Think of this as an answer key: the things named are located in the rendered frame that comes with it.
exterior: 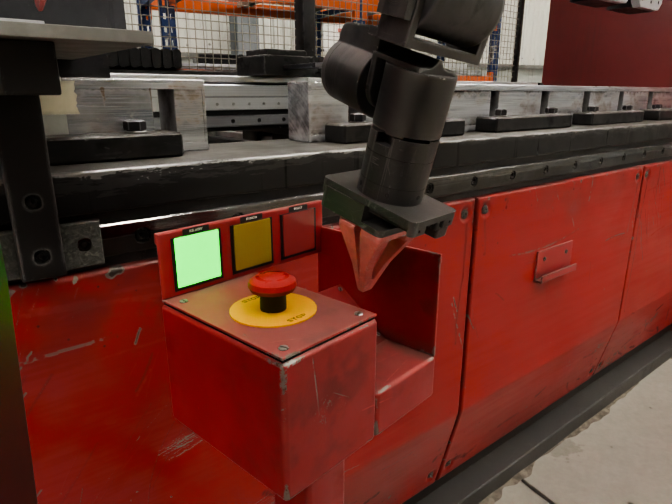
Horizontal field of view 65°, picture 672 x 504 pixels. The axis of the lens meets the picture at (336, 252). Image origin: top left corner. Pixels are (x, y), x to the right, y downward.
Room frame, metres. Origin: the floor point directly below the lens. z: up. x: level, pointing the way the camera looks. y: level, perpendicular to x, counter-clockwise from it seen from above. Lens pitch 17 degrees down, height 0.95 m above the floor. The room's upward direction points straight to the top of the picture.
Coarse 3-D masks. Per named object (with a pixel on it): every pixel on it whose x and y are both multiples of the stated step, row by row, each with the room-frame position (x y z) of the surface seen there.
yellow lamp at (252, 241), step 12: (240, 228) 0.48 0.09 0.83; (252, 228) 0.49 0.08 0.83; (264, 228) 0.50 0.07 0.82; (240, 240) 0.48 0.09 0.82; (252, 240) 0.49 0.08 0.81; (264, 240) 0.50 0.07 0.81; (240, 252) 0.48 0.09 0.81; (252, 252) 0.49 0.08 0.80; (264, 252) 0.50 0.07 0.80; (240, 264) 0.48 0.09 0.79; (252, 264) 0.49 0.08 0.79
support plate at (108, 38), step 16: (0, 32) 0.39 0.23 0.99; (16, 32) 0.40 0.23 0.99; (32, 32) 0.40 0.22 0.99; (48, 32) 0.41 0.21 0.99; (64, 32) 0.42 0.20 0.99; (80, 32) 0.42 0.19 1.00; (96, 32) 0.43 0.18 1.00; (112, 32) 0.44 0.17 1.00; (128, 32) 0.45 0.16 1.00; (144, 32) 0.46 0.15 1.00; (64, 48) 0.50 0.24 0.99; (80, 48) 0.50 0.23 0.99; (96, 48) 0.50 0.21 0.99; (112, 48) 0.50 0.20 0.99; (128, 48) 0.50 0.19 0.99
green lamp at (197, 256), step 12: (180, 240) 0.43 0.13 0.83; (192, 240) 0.44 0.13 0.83; (204, 240) 0.45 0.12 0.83; (216, 240) 0.46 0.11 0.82; (180, 252) 0.43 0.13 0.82; (192, 252) 0.44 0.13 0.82; (204, 252) 0.45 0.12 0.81; (216, 252) 0.46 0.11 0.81; (180, 264) 0.43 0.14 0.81; (192, 264) 0.44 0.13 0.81; (204, 264) 0.45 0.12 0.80; (216, 264) 0.46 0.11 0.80; (180, 276) 0.43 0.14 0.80; (192, 276) 0.44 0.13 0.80; (204, 276) 0.45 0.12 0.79; (216, 276) 0.46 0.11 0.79
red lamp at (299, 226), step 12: (288, 216) 0.53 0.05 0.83; (300, 216) 0.54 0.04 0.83; (312, 216) 0.55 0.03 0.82; (288, 228) 0.53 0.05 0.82; (300, 228) 0.54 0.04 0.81; (312, 228) 0.55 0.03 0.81; (288, 240) 0.53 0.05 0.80; (300, 240) 0.54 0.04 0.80; (312, 240) 0.55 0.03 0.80; (288, 252) 0.53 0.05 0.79
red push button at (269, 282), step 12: (264, 276) 0.40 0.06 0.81; (276, 276) 0.40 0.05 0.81; (288, 276) 0.40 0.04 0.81; (252, 288) 0.39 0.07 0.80; (264, 288) 0.38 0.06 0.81; (276, 288) 0.38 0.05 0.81; (288, 288) 0.39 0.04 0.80; (264, 300) 0.39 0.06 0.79; (276, 300) 0.39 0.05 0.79; (276, 312) 0.39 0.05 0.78
